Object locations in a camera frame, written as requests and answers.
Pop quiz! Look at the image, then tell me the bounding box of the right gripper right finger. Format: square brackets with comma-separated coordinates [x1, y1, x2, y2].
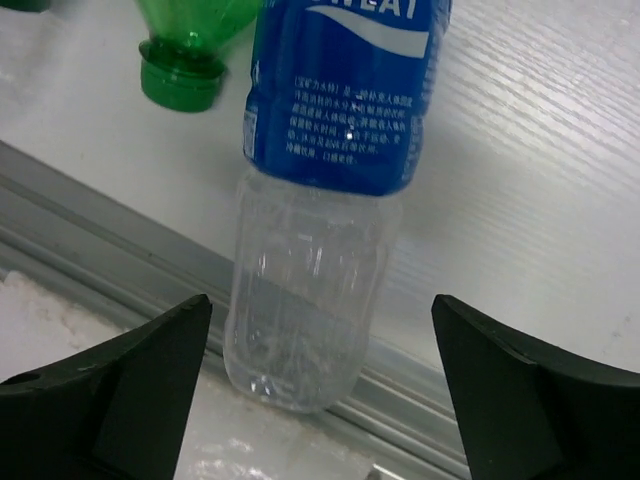
[431, 294, 639, 480]

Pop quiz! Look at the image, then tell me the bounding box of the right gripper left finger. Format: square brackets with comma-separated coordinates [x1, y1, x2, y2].
[1, 294, 212, 479]

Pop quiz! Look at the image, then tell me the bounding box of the green plastic bottle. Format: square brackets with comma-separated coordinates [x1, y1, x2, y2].
[137, 0, 262, 113]

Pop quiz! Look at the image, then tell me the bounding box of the clear bottle blue label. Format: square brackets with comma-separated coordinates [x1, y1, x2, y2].
[223, 1, 452, 413]

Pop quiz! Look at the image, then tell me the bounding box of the aluminium front rail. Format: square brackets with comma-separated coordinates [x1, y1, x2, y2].
[1, 145, 470, 479]

